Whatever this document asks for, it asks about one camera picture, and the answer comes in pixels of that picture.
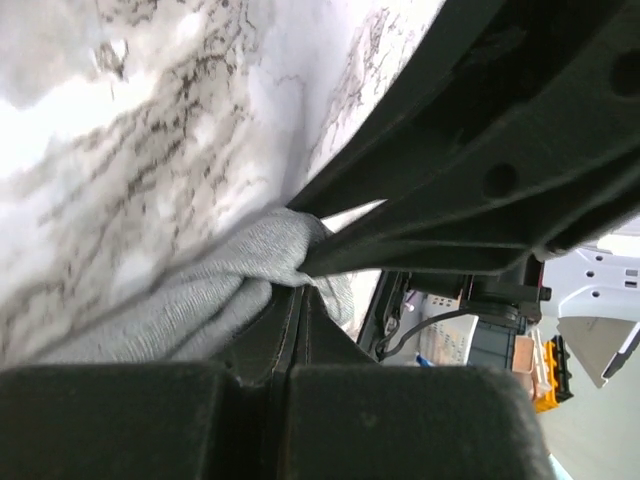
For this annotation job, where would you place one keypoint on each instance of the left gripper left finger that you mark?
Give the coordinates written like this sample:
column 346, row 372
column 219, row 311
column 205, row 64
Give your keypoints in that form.
column 252, row 354

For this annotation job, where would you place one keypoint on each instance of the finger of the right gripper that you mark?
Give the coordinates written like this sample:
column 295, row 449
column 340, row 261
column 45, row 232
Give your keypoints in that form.
column 499, row 99

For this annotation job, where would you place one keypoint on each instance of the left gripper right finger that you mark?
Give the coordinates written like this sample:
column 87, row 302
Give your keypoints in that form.
column 320, row 341

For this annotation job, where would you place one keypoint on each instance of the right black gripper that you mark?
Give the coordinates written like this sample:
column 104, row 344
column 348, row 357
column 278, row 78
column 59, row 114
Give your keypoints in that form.
column 484, row 241

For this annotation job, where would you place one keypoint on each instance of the grey cloth napkin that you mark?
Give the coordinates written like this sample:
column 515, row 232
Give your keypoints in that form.
column 199, row 308

